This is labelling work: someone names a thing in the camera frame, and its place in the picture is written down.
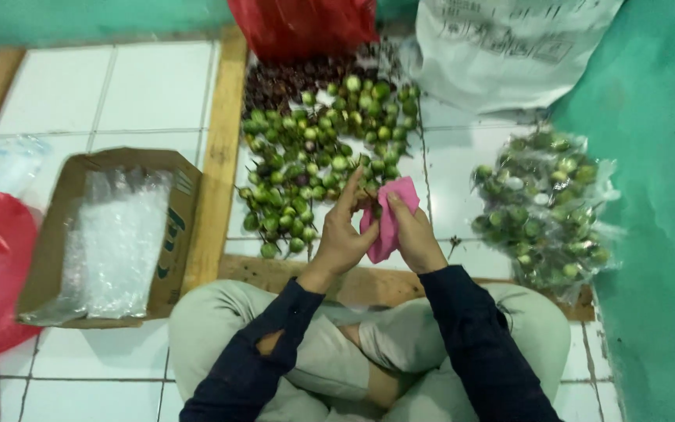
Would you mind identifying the person's left hand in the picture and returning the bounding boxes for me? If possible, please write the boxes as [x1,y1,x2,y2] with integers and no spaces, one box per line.
[312,166,380,277]

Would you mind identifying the white woven sack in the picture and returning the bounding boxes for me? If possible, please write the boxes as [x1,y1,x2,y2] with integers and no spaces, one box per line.
[403,0,627,116]

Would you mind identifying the person's right hand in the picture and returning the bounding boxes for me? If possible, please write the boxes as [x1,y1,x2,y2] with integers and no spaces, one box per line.
[387,191,448,275]

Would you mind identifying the pile of green round eggplants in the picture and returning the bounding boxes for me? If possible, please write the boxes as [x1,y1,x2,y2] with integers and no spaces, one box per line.
[237,74,421,260]

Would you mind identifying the clear plastic bag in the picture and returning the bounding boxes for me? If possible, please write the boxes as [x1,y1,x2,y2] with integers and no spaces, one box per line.
[0,135,51,199]

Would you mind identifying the person's legs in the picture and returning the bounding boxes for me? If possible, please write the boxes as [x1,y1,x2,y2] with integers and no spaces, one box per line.
[168,279,571,422]

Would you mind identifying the wooden frame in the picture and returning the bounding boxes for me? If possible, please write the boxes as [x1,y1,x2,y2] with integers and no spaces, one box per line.
[180,26,596,322]

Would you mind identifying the cardboard box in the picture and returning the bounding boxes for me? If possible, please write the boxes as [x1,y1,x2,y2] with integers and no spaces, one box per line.
[16,147,203,329]

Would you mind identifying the small green eggplant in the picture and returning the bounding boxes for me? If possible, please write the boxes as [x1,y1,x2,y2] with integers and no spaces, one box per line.
[356,186,383,219]

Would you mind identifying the heap of bagged green eggplants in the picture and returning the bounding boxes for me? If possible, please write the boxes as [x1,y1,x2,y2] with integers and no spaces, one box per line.
[470,126,622,302]

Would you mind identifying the stack of clear plastic bags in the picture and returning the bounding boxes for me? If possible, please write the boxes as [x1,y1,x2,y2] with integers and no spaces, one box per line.
[20,167,174,326]

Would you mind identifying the pink cloth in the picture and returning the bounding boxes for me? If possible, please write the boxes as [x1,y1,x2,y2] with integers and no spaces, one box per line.
[359,176,421,265]

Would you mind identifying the pile of dark red fruits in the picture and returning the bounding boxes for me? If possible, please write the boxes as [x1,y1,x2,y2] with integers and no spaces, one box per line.
[244,41,403,115]

